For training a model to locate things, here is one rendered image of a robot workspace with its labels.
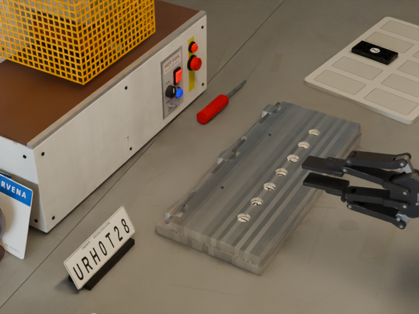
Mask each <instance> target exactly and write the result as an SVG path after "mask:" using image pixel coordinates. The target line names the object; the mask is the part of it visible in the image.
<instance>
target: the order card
mask: <svg viewBox="0 0 419 314"><path fill-rule="evenodd" d="M134 233H135V229H134V227H133V225H132V222H131V220H130V218H129V216H128V214H127V212H126V210H125V208H124V207H123V206H121V207H120V208H119V209H118V210H117V211H116V212H115V213H114V214H113V215H112V216H111V217H110V218H109V219H108V220H107V221H105V222H104V223H103V224H102V225H101V226H100V227H99V228H98V229H97V230H96V231H95V232H94V233H93V234H92V235H91V236H90V237H89V238H88V239H87V240H86V241H85V242H84V243H83V244H82V245H81V246H80V247H79V248H78V249H77V250H76V251H75V252H74V253H73V254H72V255H71V256H70V257H69V258H67V259H66V260H65V261H64V265H65V267H66V269H67V271H68V273H69V274H70V276H71V278H72V280H73V281H74V283H75V286H76V287H77V289H81V288H82V286H83V285H84V284H85V283H86V282H87V281H88V280H89V279H90V278H91V277H92V276H93V275H94V274H95V273H96V272H97V271H98V270H99V269H100V268H101V267H102V266H103V265H104V263H106V261H108V259H109V258H111V256H113V254H114V253H116V251H118V249H119V248H121V246H123V245H124V243H126V241H127V240H128V239H129V238H130V237H131V236H132V235H133V234H134Z"/></svg>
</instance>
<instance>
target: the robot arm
mask: <svg viewBox="0 0 419 314"><path fill-rule="evenodd" d="M411 157H412V156H411V154H410V153H402V154H399V155H390V154H384V153H373V152H366V151H355V150H353V151H351V152H350V154H349V155H348V157H347V158H346V159H338V158H333V157H327V158H326V159H325V158H319V157H315V156H308V157H307V158H306V160H305V161H304V162H303V163H302V169H307V170H310V171H316V172H319V173H324V174H330V175H333V176H338V177H342V176H343V175H344V174H345V173H346V174H349V175H352V176H355V177H358V178H361V179H364V180H367V181H370V182H373V183H376V184H379V185H382V187H383V188H384V189H377V188H365V187H359V186H349V184H350V182H349V181H348V180H344V179H339V178H334V177H330V176H325V175H322V174H317V173H309V174H308V175H307V177H306V178H305V180H303V186H308V187H312V188H316V189H321V190H324V191H325V192H326V193H328V194H332V195H336V196H340V197H341V201H342V202H345V201H347V208H348V209H350V210H353V211H356V212H359V213H362V214H365V215H368V216H372V217H375V218H377V219H381V220H383V221H387V222H390V223H392V224H393V225H394V226H397V227H398V228H399V229H404V228H405V227H406V225H407V224H408V222H409V220H410V218H412V219H413V218H417V217H419V170H418V169H414V168H413V166H412V164H411V162H410V159H411ZM380 168H381V169H380ZM384 169H397V171H404V172H402V173H398V172H396V171H386V170H384ZM394 207H396V208H397V209H396V208H394ZM398 209H399V210H398Z"/></svg>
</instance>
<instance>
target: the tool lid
mask: <svg viewBox="0 0 419 314"><path fill-rule="evenodd" d="M359 131H360V124H358V123H354V122H351V121H348V120H344V119H341V118H338V117H334V116H332V115H328V114H325V113H322V112H318V111H315V110H311V109H309V108H305V107H302V106H299V105H295V104H293V103H289V102H285V101H282V102H281V103H280V104H279V111H278V112H277V113H271V114H270V115H269V116H268V117H267V118H266V119H265V120H264V121H263V122H262V123H259V122H256V123H255V124H254V125H253V126H252V127H251V128H250V129H249V130H248V131H247V132H246V133H245V134H244V135H243V136H242V138H241V140H242V139H243V138H244V139H246V141H245V142H244V143H243V144H242V145H241V146H240V147H239V148H238V149H237V150H236V157H235V159H234V160H232V161H231V160H227V161H226V162H225V163H224V164H223V165H222V166H221V167H220V169H219V170H217V172H215V174H213V173H210V172H209V173H208V174H207V175H206V176H205V177H204V178H203V179H202V180H201V181H200V182H199V183H198V184H197V185H196V186H195V187H194V188H193V189H192V190H191V193H192V192H193V191H194V192H195V193H196V194H195V195H194V196H193V197H192V198H191V199H190V200H189V201H188V202H187V203H186V204H185V205H186V211H185V212H184V213H183V215H182V216H181V217H178V216H174V218H173V219H172V220H171V221H170V229H172V230H174V231H177V232H179V233H181V234H184V235H186V236H189V237H192V238H194V239H196V240H199V241H201V242H204V243H206V244H209V245H212V246H213V247H216V248H218V249H221V250H223V251H226V252H229V253H230V254H233V255H236V256H238V257H240V258H243V259H246V260H248V261H250V262H253V263H255V264H258V265H259V264H260V263H261V262H262V260H263V259H264V258H265V256H266V255H267V254H268V252H269V251H270V250H271V249H272V247H273V246H274V244H275V243H276V242H277V240H278V239H279V238H280V236H281V235H282V234H283V232H284V231H285V230H286V229H287V227H288V226H289V224H290V223H291V222H292V220H293V219H294V218H295V217H296V215H297V214H298V212H299V211H300V210H301V209H302V207H303V206H304V204H305V203H306V202H307V200H308V199H309V198H310V197H311V195H312V194H313V192H314V191H315V190H316V188H312V187H308V186H303V180H305V178H306V177H307V175H308V174H309V173H317V174H322V175H325V176H326V175H327V174H324V173H319V172H316V171H310V170H307V169H302V163H303V162H304V161H305V160H306V158H307V157H308V156H315V157H319V158H325V159H326V158H327V157H333V158H338V159H339V158H340V157H341V155H342V154H343V152H344V151H345V150H346V149H347V147H348V146H349V145H350V144H351V142H352V141H353V139H354V138H355V137H356V136H357V134H358V133H359ZM311 132H316V133H318V134H319V135H317V136H314V135H310V134H309V133H311ZM299 145H307V146H308V148H300V147H299ZM289 158H296V159H298V161H295V162H292V161H289V160H288V159H289ZM279 171H283V172H285V173H287V174H286V175H284V176H280V175H278V174H276V173H277V172H279ZM265 186H273V187H275V189H273V190H267V189H264V187H265ZM253 201H261V202H262V204H261V205H260V206H255V205H253V204H251V203H252V202H253ZM242 216H245V217H248V218H249V220H248V221H246V222H242V221H239V220H238V218H239V217H242Z"/></svg>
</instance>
